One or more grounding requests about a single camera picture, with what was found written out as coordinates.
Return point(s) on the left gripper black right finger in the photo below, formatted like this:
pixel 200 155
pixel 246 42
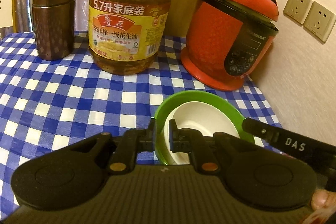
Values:
pixel 193 143

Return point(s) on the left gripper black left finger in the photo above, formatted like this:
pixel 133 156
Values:
pixel 129 145

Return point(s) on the white plastic bowl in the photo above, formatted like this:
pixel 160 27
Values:
pixel 204 117

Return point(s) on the green plastic bowl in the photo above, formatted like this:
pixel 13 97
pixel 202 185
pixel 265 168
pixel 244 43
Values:
pixel 175 100

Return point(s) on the person's right hand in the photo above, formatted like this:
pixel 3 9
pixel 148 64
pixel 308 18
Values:
pixel 323 199

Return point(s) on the blue white checkered tablecloth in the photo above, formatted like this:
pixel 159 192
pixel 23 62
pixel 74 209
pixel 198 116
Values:
pixel 47 105

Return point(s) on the red electric pressure cooker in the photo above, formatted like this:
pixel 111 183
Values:
pixel 226 39

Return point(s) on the large cooking oil bottle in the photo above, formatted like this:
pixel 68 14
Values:
pixel 125 35

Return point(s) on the brown cylindrical canister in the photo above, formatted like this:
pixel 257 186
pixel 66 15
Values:
pixel 53 26

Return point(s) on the white wooden chair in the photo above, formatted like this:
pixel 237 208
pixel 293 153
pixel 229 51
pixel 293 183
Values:
pixel 9 17

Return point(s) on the double wall socket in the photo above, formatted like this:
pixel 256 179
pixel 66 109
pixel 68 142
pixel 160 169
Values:
pixel 314 17

